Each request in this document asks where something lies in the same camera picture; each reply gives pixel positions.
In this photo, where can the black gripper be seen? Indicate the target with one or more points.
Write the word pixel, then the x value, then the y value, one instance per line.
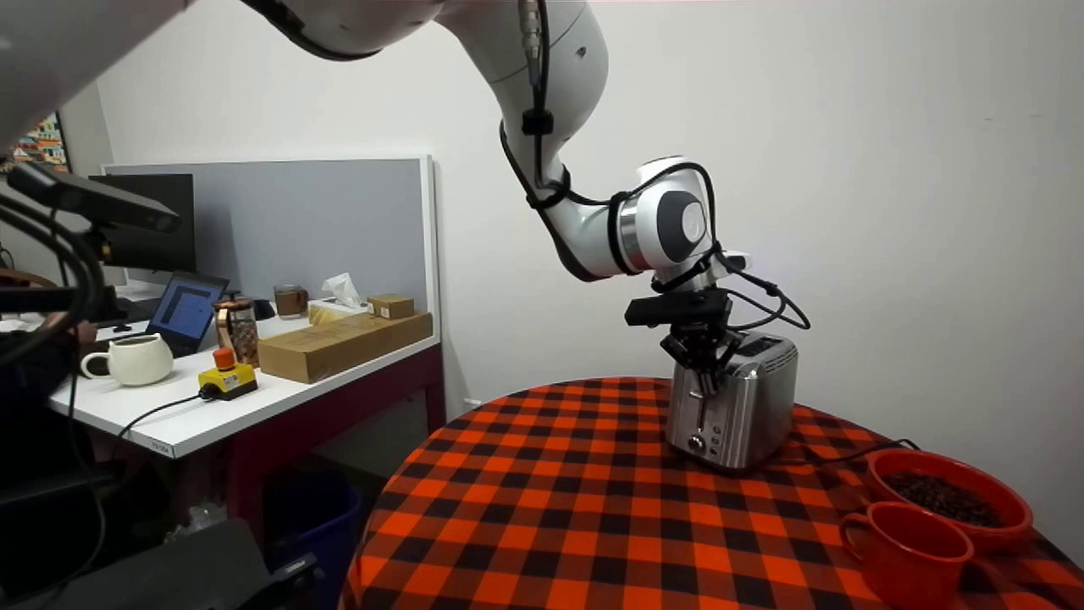
pixel 703 337

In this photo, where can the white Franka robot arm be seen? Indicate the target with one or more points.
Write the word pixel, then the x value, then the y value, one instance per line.
pixel 542 68

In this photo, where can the silver two-slot toaster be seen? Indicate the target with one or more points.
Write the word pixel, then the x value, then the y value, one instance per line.
pixel 747 412

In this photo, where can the silver toaster knob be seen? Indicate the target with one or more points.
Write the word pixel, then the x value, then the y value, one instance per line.
pixel 694 441

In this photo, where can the red black plaid tablecloth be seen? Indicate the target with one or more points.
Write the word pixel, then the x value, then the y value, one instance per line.
pixel 563 518

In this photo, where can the brown coffee beans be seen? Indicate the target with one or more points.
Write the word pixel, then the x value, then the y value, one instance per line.
pixel 942 494

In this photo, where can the red mug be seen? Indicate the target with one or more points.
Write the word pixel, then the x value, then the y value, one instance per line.
pixel 901 559

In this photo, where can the small cardboard box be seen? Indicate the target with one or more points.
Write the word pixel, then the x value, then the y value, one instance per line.
pixel 393 307

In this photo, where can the red bowl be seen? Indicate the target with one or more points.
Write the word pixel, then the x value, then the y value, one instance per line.
pixel 992 540

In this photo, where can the flat cardboard box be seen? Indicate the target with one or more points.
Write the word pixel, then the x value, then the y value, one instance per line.
pixel 341 343

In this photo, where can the tissue box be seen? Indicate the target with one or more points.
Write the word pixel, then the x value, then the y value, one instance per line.
pixel 336 307

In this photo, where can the small brown cube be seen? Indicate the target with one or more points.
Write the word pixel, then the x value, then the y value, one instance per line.
pixel 291 298

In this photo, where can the blue bin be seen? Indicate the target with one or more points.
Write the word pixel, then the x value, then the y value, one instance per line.
pixel 322 530

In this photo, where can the grey partition panel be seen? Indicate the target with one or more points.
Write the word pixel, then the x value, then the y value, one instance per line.
pixel 305 220

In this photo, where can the brown patterned jar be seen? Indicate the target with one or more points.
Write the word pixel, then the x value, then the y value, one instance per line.
pixel 243 331

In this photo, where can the yellow orange toy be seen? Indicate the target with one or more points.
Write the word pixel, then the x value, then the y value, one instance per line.
pixel 229 378

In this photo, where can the white top desk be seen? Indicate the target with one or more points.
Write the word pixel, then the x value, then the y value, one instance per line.
pixel 191 425

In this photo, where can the open laptop blue screen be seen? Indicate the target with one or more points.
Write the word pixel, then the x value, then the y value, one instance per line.
pixel 187 308

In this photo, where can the black computer monitor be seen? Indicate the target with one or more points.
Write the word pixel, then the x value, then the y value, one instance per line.
pixel 157 242

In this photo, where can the white mug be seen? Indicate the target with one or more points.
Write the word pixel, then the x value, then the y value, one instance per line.
pixel 137 361

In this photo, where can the black chair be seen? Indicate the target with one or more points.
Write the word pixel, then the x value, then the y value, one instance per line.
pixel 157 577

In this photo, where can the black camera on stand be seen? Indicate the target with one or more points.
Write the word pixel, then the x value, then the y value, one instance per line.
pixel 88 195

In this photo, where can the colourful wall poster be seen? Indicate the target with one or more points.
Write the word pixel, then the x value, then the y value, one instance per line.
pixel 45 140

